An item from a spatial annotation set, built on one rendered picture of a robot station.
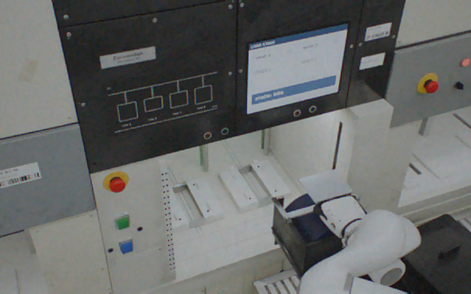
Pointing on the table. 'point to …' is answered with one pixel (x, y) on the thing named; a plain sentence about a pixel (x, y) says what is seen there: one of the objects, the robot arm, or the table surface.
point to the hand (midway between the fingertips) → (325, 191)
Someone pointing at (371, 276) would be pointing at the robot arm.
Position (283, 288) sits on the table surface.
